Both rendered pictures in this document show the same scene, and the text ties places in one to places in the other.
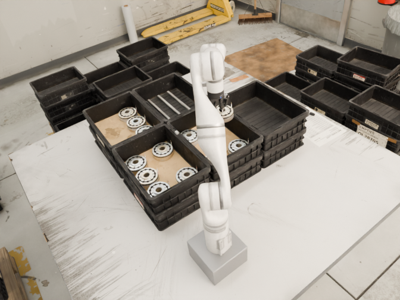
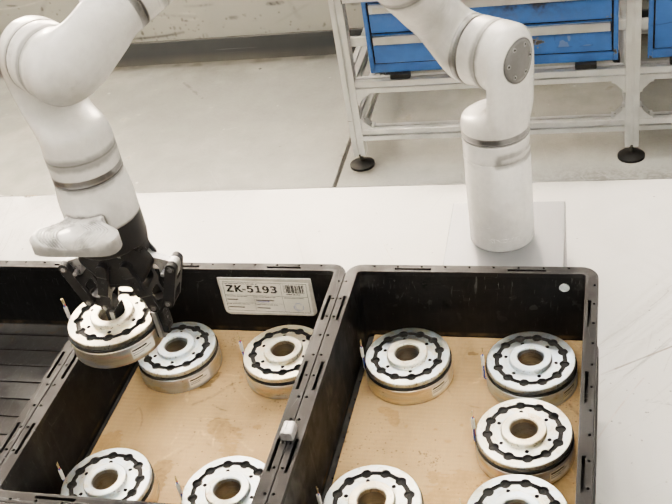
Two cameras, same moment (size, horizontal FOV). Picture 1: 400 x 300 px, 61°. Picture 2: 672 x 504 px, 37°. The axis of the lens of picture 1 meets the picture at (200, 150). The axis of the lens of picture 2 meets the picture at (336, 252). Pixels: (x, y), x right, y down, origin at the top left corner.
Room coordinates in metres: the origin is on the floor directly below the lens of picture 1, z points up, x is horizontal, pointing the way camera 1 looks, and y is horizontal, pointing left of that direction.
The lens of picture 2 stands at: (1.68, 0.71, 1.67)
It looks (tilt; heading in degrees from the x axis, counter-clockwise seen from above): 35 degrees down; 229
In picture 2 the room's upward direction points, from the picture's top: 11 degrees counter-clockwise
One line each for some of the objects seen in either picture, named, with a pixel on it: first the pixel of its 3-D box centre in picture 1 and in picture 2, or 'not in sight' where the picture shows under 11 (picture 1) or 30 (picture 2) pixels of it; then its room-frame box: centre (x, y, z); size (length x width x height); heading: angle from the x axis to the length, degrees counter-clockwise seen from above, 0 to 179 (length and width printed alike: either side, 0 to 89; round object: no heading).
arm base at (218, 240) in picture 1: (216, 230); (498, 183); (0.71, -0.02, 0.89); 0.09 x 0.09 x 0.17; 39
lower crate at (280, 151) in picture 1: (259, 130); not in sight; (1.40, -0.33, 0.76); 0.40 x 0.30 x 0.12; 30
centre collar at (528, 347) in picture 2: (158, 190); (530, 358); (0.97, 0.20, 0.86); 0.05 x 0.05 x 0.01
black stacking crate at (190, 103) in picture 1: (172, 103); not in sight; (1.60, 0.12, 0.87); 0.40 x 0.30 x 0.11; 30
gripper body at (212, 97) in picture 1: (215, 96); (114, 246); (1.27, -0.10, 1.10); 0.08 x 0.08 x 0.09
